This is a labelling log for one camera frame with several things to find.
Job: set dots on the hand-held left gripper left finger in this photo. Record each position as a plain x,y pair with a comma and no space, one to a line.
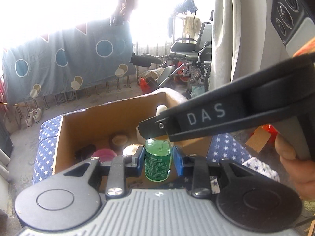
141,159

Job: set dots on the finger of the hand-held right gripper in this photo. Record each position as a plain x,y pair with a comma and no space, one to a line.
157,126

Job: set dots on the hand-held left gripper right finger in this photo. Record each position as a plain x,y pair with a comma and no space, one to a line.
177,163

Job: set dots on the green dropper bottle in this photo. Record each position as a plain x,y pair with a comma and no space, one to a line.
157,162

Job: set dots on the white supplement bottle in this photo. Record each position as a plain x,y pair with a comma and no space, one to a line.
138,140

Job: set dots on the gold lid black jar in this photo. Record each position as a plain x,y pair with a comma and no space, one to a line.
119,140

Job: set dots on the pink round lid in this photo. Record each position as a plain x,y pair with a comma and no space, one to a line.
104,153

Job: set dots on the black oval case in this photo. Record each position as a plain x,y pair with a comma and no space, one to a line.
86,151

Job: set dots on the brown cardboard box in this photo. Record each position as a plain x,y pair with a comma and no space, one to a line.
98,123

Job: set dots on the person's right hand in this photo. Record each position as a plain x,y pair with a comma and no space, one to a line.
304,177

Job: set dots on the flat cardboard piece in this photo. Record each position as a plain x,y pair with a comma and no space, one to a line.
257,140

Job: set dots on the pale plastic bag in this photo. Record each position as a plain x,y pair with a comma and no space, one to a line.
199,92

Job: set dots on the grey padded leg rest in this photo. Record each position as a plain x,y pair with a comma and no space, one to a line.
166,76

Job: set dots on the cream cloth bundle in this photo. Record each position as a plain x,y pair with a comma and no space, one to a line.
153,74

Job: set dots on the black padded armrest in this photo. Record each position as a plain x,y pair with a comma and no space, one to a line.
145,59

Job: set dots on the beige curtain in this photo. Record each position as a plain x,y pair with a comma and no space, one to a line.
236,29

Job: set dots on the black wheelchair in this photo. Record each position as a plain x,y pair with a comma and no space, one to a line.
183,54

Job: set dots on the beige hanging towel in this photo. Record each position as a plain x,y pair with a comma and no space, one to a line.
190,25

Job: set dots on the blue white star blanket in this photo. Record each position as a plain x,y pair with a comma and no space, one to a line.
45,147

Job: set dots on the blue circle print bedsheet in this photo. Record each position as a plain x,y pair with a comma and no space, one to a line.
81,66

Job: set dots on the dark hanging garment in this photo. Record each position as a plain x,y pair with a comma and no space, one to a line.
184,5

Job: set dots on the brown hanging garment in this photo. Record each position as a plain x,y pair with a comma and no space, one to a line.
125,5

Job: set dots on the dark grey panel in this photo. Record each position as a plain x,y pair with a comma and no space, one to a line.
5,140

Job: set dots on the white leaning board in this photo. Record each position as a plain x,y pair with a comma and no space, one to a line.
3,167

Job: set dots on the pink hanging cloth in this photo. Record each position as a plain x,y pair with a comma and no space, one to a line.
2,88

